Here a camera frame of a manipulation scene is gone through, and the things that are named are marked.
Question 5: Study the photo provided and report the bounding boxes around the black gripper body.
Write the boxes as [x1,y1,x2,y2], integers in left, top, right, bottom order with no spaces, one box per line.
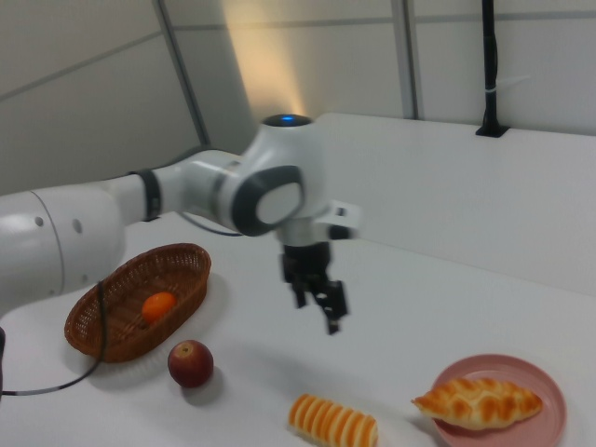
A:
[278,242,333,287]

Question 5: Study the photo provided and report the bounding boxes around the ridged toy bread roll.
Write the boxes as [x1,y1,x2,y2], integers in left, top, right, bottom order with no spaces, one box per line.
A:
[287,393,379,447]

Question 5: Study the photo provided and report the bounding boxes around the red toy apple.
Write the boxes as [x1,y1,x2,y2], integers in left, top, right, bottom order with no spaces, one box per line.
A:
[167,339,215,389]

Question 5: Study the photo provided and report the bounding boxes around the toy orange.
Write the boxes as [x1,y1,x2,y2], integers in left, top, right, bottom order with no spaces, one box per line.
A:
[141,291,178,325]

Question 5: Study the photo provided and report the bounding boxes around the braided toy bread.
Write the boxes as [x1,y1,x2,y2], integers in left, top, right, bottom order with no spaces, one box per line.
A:
[412,377,545,430]

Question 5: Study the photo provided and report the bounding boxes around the brown woven basket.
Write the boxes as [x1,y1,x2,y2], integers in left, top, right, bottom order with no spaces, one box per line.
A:
[63,242,213,364]

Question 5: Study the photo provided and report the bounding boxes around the pink plate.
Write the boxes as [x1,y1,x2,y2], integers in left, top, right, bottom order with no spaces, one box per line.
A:
[430,354,567,447]

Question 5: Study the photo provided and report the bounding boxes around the black clamp pole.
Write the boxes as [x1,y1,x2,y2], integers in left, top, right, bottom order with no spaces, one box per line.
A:
[474,0,509,139]

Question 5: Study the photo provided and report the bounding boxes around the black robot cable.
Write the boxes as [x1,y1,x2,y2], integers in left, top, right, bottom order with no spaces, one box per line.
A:
[0,211,246,398]

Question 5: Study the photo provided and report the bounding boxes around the grey partition post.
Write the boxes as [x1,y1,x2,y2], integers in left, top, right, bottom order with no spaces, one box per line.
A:
[156,0,210,146]
[399,0,421,120]

